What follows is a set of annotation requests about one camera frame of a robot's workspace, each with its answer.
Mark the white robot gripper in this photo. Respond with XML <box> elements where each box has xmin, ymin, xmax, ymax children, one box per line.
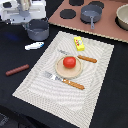
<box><xmin>0</xmin><ymin>0</ymin><xmax>46</xmax><ymax>24</ymax></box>

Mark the brown toy sausage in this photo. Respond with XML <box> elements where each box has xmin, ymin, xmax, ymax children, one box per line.
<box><xmin>5</xmin><ymin>64</ymin><xmax>29</xmax><ymax>76</ymax></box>

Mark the red toy tomato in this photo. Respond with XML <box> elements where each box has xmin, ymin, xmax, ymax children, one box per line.
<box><xmin>63</xmin><ymin>57</ymin><xmax>76</xmax><ymax>68</ymax></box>

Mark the black stove burner disc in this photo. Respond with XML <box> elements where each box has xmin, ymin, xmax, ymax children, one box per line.
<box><xmin>88</xmin><ymin>1</ymin><xmax>104</xmax><ymax>9</ymax></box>
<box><xmin>69</xmin><ymin>0</ymin><xmax>84</xmax><ymax>6</ymax></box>
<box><xmin>60</xmin><ymin>9</ymin><xmax>76</xmax><ymax>19</ymax></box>

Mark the yellow toy butter box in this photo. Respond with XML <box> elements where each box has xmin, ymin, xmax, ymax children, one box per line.
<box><xmin>74</xmin><ymin>36</ymin><xmax>85</xmax><ymax>51</ymax></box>

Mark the round wooden plate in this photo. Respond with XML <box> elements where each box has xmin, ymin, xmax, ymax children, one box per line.
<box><xmin>55</xmin><ymin>56</ymin><xmax>83</xmax><ymax>79</ymax></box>

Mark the brown toy stove board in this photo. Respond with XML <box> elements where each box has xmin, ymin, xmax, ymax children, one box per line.
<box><xmin>49</xmin><ymin>0</ymin><xmax>128</xmax><ymax>43</ymax></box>

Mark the beige woven placemat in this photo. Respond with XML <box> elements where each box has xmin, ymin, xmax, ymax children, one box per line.
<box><xmin>13</xmin><ymin>31</ymin><xmax>114</xmax><ymax>128</ymax></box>

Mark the beige bowl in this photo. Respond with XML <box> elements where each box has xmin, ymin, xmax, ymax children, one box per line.
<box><xmin>116</xmin><ymin>4</ymin><xmax>128</xmax><ymax>30</ymax></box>

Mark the fork with wooden handle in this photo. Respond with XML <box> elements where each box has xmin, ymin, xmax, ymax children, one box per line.
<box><xmin>44</xmin><ymin>71</ymin><xmax>85</xmax><ymax>90</ymax></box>

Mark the grey toy saucepan with handle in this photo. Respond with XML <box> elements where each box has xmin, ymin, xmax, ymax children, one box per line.
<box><xmin>80</xmin><ymin>5</ymin><xmax>102</xmax><ymax>29</ymax></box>

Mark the knife with wooden handle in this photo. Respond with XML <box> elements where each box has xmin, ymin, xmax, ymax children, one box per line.
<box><xmin>58</xmin><ymin>50</ymin><xmax>97</xmax><ymax>63</ymax></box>

